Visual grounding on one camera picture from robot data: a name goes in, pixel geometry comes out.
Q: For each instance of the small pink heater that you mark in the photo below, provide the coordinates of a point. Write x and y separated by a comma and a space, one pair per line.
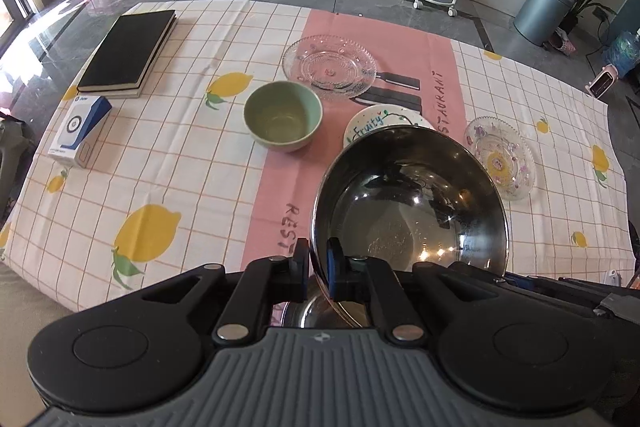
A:
602, 82

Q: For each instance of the large stainless steel bowl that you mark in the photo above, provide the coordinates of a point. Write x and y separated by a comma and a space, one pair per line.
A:
400, 207

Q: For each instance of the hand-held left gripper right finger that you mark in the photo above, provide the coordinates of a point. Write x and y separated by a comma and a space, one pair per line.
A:
332, 273

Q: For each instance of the large clear glass plate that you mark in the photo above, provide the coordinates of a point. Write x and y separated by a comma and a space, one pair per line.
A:
330, 67

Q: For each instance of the white printed ceramic plate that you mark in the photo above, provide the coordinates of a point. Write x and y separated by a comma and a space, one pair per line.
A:
369, 123

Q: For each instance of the lemon print checked tablecloth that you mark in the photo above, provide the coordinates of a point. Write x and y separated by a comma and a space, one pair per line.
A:
175, 157

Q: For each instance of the grey metal trash can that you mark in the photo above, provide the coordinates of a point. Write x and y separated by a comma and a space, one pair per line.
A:
542, 12

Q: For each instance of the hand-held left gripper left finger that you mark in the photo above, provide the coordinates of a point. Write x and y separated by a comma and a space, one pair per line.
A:
300, 271

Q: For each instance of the blue and white box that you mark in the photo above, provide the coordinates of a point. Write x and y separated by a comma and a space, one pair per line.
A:
75, 132

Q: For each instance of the dark grey chair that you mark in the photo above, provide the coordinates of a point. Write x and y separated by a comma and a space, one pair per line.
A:
12, 167

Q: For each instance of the blue water bottle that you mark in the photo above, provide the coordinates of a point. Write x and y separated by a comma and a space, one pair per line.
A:
622, 54

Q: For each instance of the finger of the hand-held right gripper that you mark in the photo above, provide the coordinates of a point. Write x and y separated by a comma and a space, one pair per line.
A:
545, 289

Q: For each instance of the small flowered glass plate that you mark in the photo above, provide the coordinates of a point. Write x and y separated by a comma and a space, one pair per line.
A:
500, 162

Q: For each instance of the green ceramic bowl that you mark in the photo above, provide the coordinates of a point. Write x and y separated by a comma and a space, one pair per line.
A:
280, 117

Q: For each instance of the black notebook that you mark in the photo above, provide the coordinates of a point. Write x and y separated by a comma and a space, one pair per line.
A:
125, 52

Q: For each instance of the small stainless steel bowl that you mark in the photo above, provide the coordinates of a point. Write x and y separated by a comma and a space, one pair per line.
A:
310, 313

